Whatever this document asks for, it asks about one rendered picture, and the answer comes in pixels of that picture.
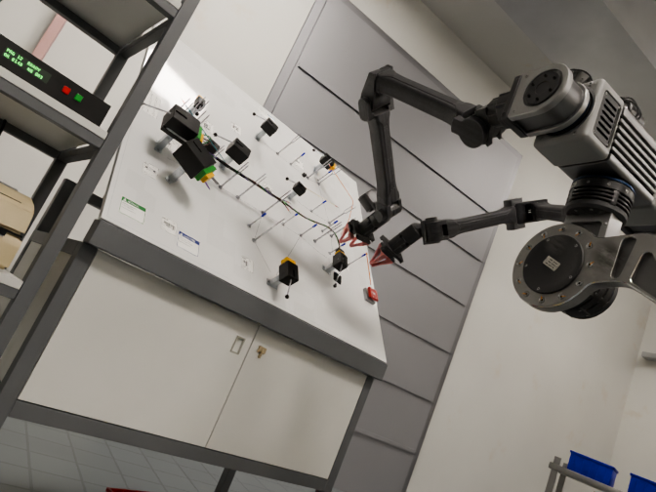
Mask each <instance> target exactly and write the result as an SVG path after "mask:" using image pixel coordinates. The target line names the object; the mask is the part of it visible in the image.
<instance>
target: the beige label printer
mask: <svg viewBox="0 0 656 492"><path fill-rule="evenodd" d="M33 215H34V204H33V202H32V199H31V198H30V197H28V196H26V195H24V194H22V193H20V192H18V190H17V189H16V188H14V187H12V186H10V185H8V184H5V183H3V182H1V181H0V268H2V269H4V267H9V266H10V264H11V262H12V260H13V259H14V257H15V255H16V253H17V252H18V250H19V248H20V247H21V243H22V241H20V239H21V238H22V236H21V233H25V232H26V230H27V228H28V225H29V223H30V221H31V219H32V217H33Z"/></svg>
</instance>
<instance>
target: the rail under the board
mask: <svg viewBox="0 0 656 492"><path fill-rule="evenodd" d="M83 242H86V243H88V244H90V245H92V246H94V247H96V248H98V249H100V250H102V251H104V252H106V253H108V254H110V255H112V256H114V257H116V258H118V259H120V260H122V261H125V262H127V263H129V264H131V265H133V266H135V267H138V268H141V269H143V270H145V271H147V272H149V273H151V274H153V275H156V276H158V277H160V278H162V279H164V280H166V281H168V282H170V283H173V284H175V285H177V286H179V287H181V288H183V289H185V290H187V291H189V292H191V293H193V294H195V295H197V296H199V297H201V298H204V299H206V300H208V301H210V302H212V303H214V304H216V305H218V306H221V307H223V308H226V309H228V310H230V311H232V312H235V313H237V314H239V315H241V316H243V317H245V318H247V319H249V320H252V321H254V322H256V323H258V324H260V325H262V326H264V327H266V328H268V329H270V330H272V331H274V332H276V333H278V334H280V335H283V336H285V337H287V338H289V339H291V340H293V341H295V342H297V343H300V344H302V345H304V346H306V347H308V348H310V349H313V350H316V351H318V352H320V353H322V354H324V355H326V356H328V357H331V358H333V359H335V360H337V361H339V362H341V363H343V364H345V365H347V366H349V367H351V368H353V369H355V370H357V371H359V372H361V373H364V374H366V375H368V376H370V377H372V378H375V379H377V380H380V381H381V380H382V379H383V378H384V375H385V372H386V370H387V367H388V365H387V364H386V363H384V362H382V361H380V360H378V359H376V358H374V357H372V356H370V355H368V354H366V353H364V352H362V351H360V350H358V349H356V348H353V347H351V346H349V345H347V344H345V343H344V342H342V341H340V340H338V339H336V338H334V337H332V336H330V335H328V334H326V333H324V332H322V331H320V330H318V329H316V328H314V327H312V326H310V325H308V324H306V323H304V322H303V321H301V320H299V319H297V318H295V317H293V316H291V315H289V314H287V313H285V312H283V311H281V310H279V309H278V308H276V307H273V306H271V305H269V304H267V303H265V302H263V301H261V300H259V299H257V298H255V297H253V296H251V295H249V294H247V293H245V292H243V291H241V290H239V289H237V288H235V287H233V286H231V285H229V284H227V283H225V282H223V281H221V280H220V279H218V278H216V277H214V276H212V275H211V274H209V273H207V272H205V271H203V270H201V269H199V268H197V267H195V266H192V265H190V264H188V263H186V262H184V261H182V260H180V259H178V258H176V257H174V256H172V255H170V254H168V253H166V252H164V251H162V250H160V249H158V248H156V247H154V246H152V245H150V244H148V243H146V242H145V241H143V240H141V239H139V238H138V237H136V236H134V235H132V234H130V233H128V232H126V231H124V230H122V229H120V228H118V227H116V226H114V225H111V224H109V223H107V222H105V221H103V220H98V219H94V221H93V223H92V224H91V226H90V228H89V230H88V232H87V233H86V235H85V237H84V239H83Z"/></svg>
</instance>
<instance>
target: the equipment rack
mask: <svg viewBox="0 0 656 492"><path fill-rule="evenodd" d="M39 1H40V2H42V3H43V4H45V5H46V6H47V7H49V8H50V9H52V10H53V11H54V12H56V13H57V14H58V15H60V16H61V17H63V18H64V19H65V20H67V21H69V22H70V23H71V24H73V25H74V26H75V27H77V28H78V29H80V30H81V31H82V32H84V33H85V34H87V35H88V36H89V37H91V38H92V39H93V40H95V41H96V42H98V43H99V44H100V45H102V46H103V47H104V48H106V49H107V50H109V51H110V52H111V53H112V54H113V55H115V56H114V58H113V59H112V61H111V63H110V64H109V66H108V68H107V70H106V71H105V73H104V75H103V76H102V79H101V80H100V82H99V84H98V86H97V87H96V89H95V91H94V92H93V95H95V96H96V97H98V98H99V99H101V100H102V101H104V100H105V98H106V96H107V95H108V93H109V91H110V89H111V88H112V86H113V84H114V82H115V81H116V79H117V77H118V76H119V74H120V72H121V70H122V69H123V67H124V65H125V64H126V62H127V60H128V58H130V57H132V56H133V55H135V54H137V53H139V52H140V51H142V50H144V49H145V48H147V47H149V46H151V45H152V44H154V43H156V42H157V41H158V42H157V44H156V46H155V47H154V49H153V51H152V53H151V54H150V56H149V58H148V60H147V61H146V63H145V65H144V67H143V69H142V71H141V73H140V74H139V76H138V78H137V80H136V81H135V83H134V85H133V87H132V88H131V90H130V92H129V94H128V95H127V97H126V99H125V101H124V102H123V103H122V105H121V107H120V108H119V110H118V112H117V114H116V115H115V117H114V119H113V121H112V122H111V124H110V126H109V128H108V129H107V131H105V130H104V129H102V128H100V127H99V126H97V125H95V124H94V123H92V122H91V121H89V120H87V119H86V118H84V117H83V116H81V115H79V114H78V113H76V112H75V111H73V110H71V109H70V108H68V107H66V106H65V105H63V104H62V103H60V102H58V101H56V100H55V99H53V98H51V97H50V96H48V95H47V94H45V93H43V92H42V91H40V90H38V89H37V88H35V87H34V86H32V85H30V84H29V83H27V82H26V81H24V80H22V79H21V78H19V77H17V76H16V75H15V74H14V73H12V72H10V71H9V70H7V69H6V68H4V67H2V66H1V65H0V128H1V126H2V123H3V121H4V119H6V120H7V122H6V125H5V127H4V130H3V131H4V132H6V133H7V134H9V135H11V136H13V137H15V138H17V139H18V140H20V141H22V142H24V143H26V144H28V145H30V146H32V147H34V148H36V149H37V150H39V151H41V152H43V153H45V154H46V155H48V156H50V157H52V158H54V160H53V162H52V163H51V165H50V167H49V168H48V170H47V172H46V173H45V175H44V177H43V178H42V180H41V182H40V184H39V185H38V187H37V188H36V189H35V191H34V193H33V194H32V196H31V199H32V202H33V204H34V215H33V217H32V219H31V221H30V223H29V225H28V228H27V230H26V232H25V233H20V235H21V236H22V238H21V239H20V241H23V240H24V238H25V236H26V234H27V233H28V231H29V229H30V227H31V226H32V224H33V222H34V221H35V219H36V217H37V215H38V214H39V212H40V210H41V209H42V207H43V205H44V203H45V202H46V200H47V198H48V196H49V195H50V193H51V191H52V190H53V188H54V186H55V184H56V183H57V181H58V179H59V178H60V176H61V174H62V172H63V170H64V168H65V167H66V165H67V163H72V162H78V161H83V160H89V159H91V160H90V162H89V163H88V165H87V167H86V169H85V170H84V172H83V174H82V176H81V177H80V179H79V181H78V183H77V184H76V186H75V188H74V190H73V191H72V192H71V194H70V196H69V198H68V199H67V201H66V203H65V205H64V206H63V208H62V210H61V212H60V214H59V216H58V218H57V219H56V221H55V223H54V225H53V226H52V228H51V230H50V232H49V233H48V235H47V237H46V239H45V240H44V242H43V244H42V246H41V247H40V249H39V251H38V253H37V254H36V256H35V258H34V260H33V261H32V263H31V265H30V267H29V268H28V270H27V272H26V274H25V275H24V277H23V279H22V280H20V279H19V278H17V277H16V276H14V275H13V274H11V273H10V272H8V271H7V270H6V267H4V269H2V268H0V295H1V296H4V297H7V298H9V299H11V300H10V301H9V303H8V305H7V307H6V308H5V310H4V312H3V314H2V315H1V317H0V358H1V356H2V354H3V352H4V350H5V349H6V347H7V345H8V343H9V342H10V341H11V339H12V337H13V335H14V334H15V332H16V330H17V328H18V326H19V325H20V323H21V320H22V319H23V317H24V315H25V313H26V311H27V310H28V308H29V306H30V304H31V302H32V301H33V299H34V297H35V295H36V294H37V292H38V290H39V288H40V286H41V285H42V283H43V281H44V279H45V277H46V276H47V274H48V272H49V270H50V268H51V267H52V265H53V263H54V261H55V260H56V258H57V256H58V254H59V252H60V251H61V249H62V246H63V244H64V243H65V241H66V239H67V237H68V236H69V235H70V233H71V231H72V229H73V228H74V226H75V224H76V222H77V220H78V219H79V217H80V215H81V213H82V212H83V210H84V208H85V206H86V204H87V203H88V201H89V199H90V197H91V195H92V194H93V192H94V190H95V188H96V187H97V185H98V183H99V181H100V179H101V178H102V176H103V173H104V171H105V170H106V168H107V166H108V164H109V162H110V161H111V159H112V157H113V155H114V154H115V152H116V150H117V148H118V146H120V144H121V142H122V140H123V138H124V137H125V135H126V133H127V131H128V130H129V128H130V126H131V124H132V122H133V121H134V119H135V117H136V115H137V113H138V112H139V110H140V108H141V106H142V105H143V103H144V100H145V98H146V97H147V95H148V93H149V91H150V89H151V88H152V86H153V84H154V82H155V81H156V79H157V77H158V75H159V73H160V72H161V70H162V68H163V66H164V64H165V63H166V61H167V59H168V58H169V57H170V55H171V53H172V51H173V49H174V48H175V46H176V44H177V42H178V40H179V39H180V37H181V35H182V33H183V31H184V30H185V27H186V25H187V24H188V22H189V20H190V18H191V16H192V15H193V13H194V11H195V9H196V7H197V6H198V4H199V2H200V0H182V1H181V2H179V1H178V0H39ZM166 18H167V20H165V21H164V22H162V23H161V24H159V25H157V26H156V27H154V28H153V29H152V30H151V31H149V32H148V33H146V34H144V32H145V31H147V30H148V29H150V28H151V27H153V26H154V25H156V24H157V23H159V22H160V21H163V20H164V19H166ZM142 35H143V36H142ZM83 144H88V145H87V146H83V147H79V148H77V146H80V145H83Z"/></svg>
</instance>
